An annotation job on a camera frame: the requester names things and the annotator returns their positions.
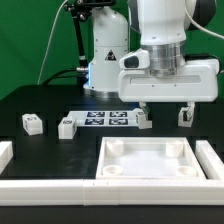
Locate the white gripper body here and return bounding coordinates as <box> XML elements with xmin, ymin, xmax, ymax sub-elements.
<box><xmin>118</xmin><ymin>61</ymin><xmax>219</xmax><ymax>102</ymax></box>

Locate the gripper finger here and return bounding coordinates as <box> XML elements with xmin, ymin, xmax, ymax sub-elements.
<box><xmin>139</xmin><ymin>102</ymin><xmax>150</xmax><ymax>121</ymax></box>
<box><xmin>179</xmin><ymin>102</ymin><xmax>195</xmax><ymax>122</ymax></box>

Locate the white square tabletop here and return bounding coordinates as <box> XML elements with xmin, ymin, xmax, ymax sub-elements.
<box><xmin>96</xmin><ymin>137</ymin><xmax>206</xmax><ymax>180</ymax></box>

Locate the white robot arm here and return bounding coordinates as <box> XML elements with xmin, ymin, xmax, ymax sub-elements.
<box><xmin>84</xmin><ymin>0</ymin><xmax>220</xmax><ymax>127</ymax></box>

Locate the white obstacle fence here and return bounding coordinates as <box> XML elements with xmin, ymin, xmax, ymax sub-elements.
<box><xmin>0</xmin><ymin>140</ymin><xmax>224</xmax><ymax>206</ymax></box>

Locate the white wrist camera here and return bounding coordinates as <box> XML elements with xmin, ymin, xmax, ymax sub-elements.
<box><xmin>119</xmin><ymin>49</ymin><xmax>150</xmax><ymax>69</ymax></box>

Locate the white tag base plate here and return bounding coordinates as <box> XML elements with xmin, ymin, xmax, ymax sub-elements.
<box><xmin>68</xmin><ymin>110</ymin><xmax>137</xmax><ymax>127</ymax></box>

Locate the black cable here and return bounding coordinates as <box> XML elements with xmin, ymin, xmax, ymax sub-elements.
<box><xmin>43</xmin><ymin>68</ymin><xmax>89</xmax><ymax>86</ymax></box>

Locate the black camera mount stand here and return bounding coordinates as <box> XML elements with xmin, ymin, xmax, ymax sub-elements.
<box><xmin>64</xmin><ymin>0</ymin><xmax>116</xmax><ymax>73</ymax></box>

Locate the white cable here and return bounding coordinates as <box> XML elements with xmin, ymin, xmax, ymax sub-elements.
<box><xmin>37</xmin><ymin>0</ymin><xmax>69</xmax><ymax>86</ymax></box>

